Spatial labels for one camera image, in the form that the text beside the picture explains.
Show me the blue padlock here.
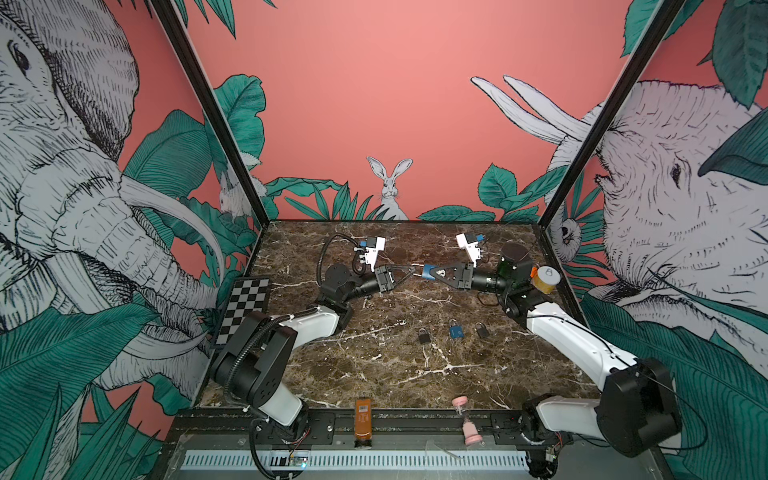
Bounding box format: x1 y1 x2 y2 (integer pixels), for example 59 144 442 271
449 321 465 340
414 264 435 281

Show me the black padlock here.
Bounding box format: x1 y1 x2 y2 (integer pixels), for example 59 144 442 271
417 328 431 345
475 322 490 339

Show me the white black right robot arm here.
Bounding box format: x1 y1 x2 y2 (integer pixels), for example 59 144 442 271
423 242 683 458

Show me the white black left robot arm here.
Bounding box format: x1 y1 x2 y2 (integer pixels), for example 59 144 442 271
210 264 415 431

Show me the black white checkerboard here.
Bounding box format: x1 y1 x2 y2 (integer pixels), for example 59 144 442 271
214 276 271 349

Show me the pink hourglass timer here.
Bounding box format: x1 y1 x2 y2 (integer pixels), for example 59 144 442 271
451 396 483 446

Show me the orange rectangular device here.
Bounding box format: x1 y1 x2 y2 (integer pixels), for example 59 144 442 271
354 398 373 449

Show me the white ventilated strip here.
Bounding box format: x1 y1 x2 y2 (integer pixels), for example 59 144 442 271
180 450 529 472

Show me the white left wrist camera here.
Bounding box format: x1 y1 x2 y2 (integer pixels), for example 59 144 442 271
358 237 386 271

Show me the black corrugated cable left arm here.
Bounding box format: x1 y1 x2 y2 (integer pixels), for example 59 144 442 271
221 232 364 409

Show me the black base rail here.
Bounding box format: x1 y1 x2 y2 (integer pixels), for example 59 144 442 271
167 408 572 450

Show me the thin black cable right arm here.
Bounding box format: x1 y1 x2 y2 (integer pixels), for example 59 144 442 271
479 233 710 452

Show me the black corner frame post right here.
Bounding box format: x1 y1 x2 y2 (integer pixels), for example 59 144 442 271
538 0 685 228

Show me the black corner frame post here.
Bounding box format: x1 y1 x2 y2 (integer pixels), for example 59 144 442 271
538 0 685 228
150 0 270 228

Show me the black corner frame post left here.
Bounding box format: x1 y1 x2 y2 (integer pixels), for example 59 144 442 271
150 0 270 228

